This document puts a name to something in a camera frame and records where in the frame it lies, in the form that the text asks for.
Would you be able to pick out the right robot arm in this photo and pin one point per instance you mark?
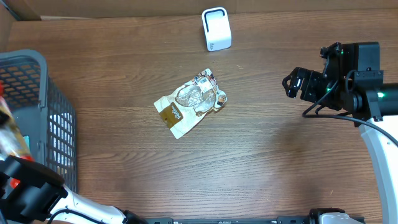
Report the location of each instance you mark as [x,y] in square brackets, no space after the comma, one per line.
[352,84]

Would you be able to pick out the beige cookie pouch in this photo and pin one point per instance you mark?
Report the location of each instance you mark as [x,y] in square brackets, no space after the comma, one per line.
[182,110]

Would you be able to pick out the grey plastic shopping basket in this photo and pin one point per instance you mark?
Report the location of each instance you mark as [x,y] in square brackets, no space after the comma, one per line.
[42,112]

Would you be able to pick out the white barcode scanner stand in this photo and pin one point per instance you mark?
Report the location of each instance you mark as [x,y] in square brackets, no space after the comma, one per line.
[216,28]

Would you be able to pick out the orange spaghetti package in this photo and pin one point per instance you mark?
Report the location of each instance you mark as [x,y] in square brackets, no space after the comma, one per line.
[12,141]

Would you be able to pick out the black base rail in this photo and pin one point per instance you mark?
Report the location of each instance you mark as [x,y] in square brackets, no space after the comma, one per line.
[278,220]

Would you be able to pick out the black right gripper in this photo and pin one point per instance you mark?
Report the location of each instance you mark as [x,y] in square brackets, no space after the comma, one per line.
[310,79]

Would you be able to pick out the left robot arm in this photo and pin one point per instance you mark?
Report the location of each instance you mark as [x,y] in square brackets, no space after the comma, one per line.
[30,191]

